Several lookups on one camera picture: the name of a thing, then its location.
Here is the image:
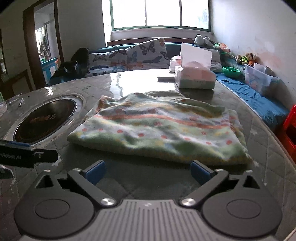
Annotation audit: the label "flat white box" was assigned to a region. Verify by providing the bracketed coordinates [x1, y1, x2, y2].
[158, 76, 175, 82]

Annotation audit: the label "red plastic stool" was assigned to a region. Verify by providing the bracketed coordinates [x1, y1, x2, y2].
[276, 105, 296, 162]

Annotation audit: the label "clear plastic storage box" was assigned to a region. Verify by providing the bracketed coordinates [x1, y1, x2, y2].
[244, 65, 280, 97]

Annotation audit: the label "wooden door frame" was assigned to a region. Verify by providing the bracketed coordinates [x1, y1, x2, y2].
[23, 0, 65, 89]

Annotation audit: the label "grey plush toy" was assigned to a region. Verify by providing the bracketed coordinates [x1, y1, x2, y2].
[194, 34, 215, 47]

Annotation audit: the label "blue sofa bench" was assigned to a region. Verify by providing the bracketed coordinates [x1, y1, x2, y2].
[89, 42, 288, 129]

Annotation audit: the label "upright butterfly pillow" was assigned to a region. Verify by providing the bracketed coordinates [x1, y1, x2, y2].
[126, 38, 170, 71]

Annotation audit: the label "round black induction cooktop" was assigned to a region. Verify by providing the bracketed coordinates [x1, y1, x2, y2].
[14, 99, 77, 145]

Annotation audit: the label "black bag on sofa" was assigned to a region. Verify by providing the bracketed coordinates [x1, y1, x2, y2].
[49, 48, 89, 85]

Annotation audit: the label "blue white cabinet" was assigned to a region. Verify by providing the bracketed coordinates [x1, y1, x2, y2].
[41, 58, 58, 84]

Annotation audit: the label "pink tissue pack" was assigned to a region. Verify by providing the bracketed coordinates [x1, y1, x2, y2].
[175, 43, 216, 89]
[169, 55, 182, 72]

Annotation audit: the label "lower flat butterfly pillow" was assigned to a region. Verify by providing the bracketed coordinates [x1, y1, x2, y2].
[85, 65, 126, 77]

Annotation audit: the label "green plastic bowl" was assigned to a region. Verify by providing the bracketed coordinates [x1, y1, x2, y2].
[222, 66, 241, 79]

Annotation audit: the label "flat butterfly pillow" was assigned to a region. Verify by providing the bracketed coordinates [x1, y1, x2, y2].
[85, 65, 126, 77]
[89, 49, 127, 68]

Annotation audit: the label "rear pink tissue pack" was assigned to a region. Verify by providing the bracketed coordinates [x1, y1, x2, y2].
[169, 55, 182, 72]

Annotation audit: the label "colourful patterned baby garment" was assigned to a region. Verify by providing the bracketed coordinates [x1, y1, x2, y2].
[67, 91, 252, 165]

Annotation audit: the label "grey cushion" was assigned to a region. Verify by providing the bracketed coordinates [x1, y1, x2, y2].
[209, 49, 223, 73]

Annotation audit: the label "front pink tissue pack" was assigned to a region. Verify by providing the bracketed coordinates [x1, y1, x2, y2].
[175, 43, 216, 89]

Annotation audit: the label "window with green frame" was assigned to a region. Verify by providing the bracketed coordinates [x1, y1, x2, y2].
[109, 0, 211, 32]

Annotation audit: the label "green orange plush toys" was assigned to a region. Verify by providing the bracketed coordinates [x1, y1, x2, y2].
[236, 53, 257, 66]

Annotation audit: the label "upper flat butterfly pillow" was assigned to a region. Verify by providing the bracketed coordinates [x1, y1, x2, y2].
[89, 49, 127, 68]

